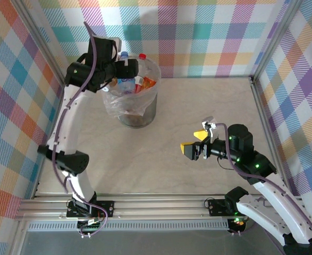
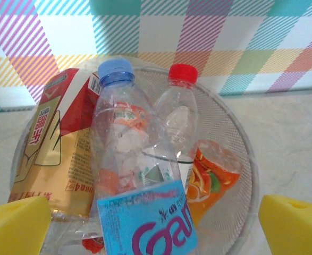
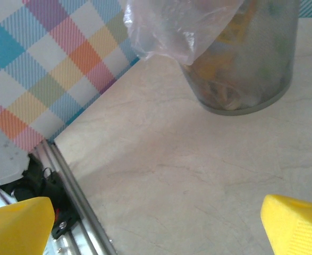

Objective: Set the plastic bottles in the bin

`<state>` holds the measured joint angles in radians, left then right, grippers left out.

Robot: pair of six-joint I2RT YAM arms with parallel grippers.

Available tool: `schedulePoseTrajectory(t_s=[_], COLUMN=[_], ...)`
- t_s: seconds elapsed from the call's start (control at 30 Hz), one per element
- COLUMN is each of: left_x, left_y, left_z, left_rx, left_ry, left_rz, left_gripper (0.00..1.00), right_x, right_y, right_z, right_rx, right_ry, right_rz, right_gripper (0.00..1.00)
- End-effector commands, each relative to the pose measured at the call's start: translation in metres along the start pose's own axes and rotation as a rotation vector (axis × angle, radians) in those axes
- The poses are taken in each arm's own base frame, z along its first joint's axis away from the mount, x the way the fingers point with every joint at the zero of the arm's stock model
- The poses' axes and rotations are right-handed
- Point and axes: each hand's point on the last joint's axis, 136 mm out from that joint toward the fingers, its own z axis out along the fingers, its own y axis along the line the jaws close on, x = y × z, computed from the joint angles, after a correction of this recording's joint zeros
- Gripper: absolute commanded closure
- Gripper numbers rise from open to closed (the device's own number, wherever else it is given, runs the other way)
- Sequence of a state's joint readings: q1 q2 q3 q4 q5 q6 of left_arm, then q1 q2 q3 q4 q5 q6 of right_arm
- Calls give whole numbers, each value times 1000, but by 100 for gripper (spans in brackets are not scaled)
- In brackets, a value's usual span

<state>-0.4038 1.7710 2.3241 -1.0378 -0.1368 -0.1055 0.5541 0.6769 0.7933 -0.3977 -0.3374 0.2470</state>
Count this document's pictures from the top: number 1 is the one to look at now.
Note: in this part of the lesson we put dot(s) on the clear bottle blue colourful label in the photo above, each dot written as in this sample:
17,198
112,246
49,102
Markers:
126,82

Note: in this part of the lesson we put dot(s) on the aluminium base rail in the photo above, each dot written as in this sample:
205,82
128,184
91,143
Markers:
158,207

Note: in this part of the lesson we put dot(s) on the metal mesh waste bin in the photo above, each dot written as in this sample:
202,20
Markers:
142,119

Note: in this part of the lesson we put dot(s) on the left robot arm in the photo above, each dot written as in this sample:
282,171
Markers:
70,119

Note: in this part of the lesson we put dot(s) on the aluminium table side rail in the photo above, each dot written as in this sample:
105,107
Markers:
262,111
57,106

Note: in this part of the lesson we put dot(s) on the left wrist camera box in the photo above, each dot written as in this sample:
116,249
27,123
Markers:
117,43

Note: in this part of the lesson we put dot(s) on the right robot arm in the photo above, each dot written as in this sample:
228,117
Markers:
264,215

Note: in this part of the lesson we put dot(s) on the aluminium frame post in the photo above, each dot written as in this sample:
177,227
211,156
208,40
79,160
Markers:
42,43
274,40

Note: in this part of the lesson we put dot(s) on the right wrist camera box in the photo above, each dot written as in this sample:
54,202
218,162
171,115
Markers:
211,124

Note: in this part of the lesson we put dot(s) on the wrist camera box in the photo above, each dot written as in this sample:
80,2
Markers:
117,43
211,124

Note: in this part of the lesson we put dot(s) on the clear plastic bin liner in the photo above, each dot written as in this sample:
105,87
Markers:
124,102

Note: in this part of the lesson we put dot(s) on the clear bottle red green label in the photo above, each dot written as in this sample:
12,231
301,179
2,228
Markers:
142,56

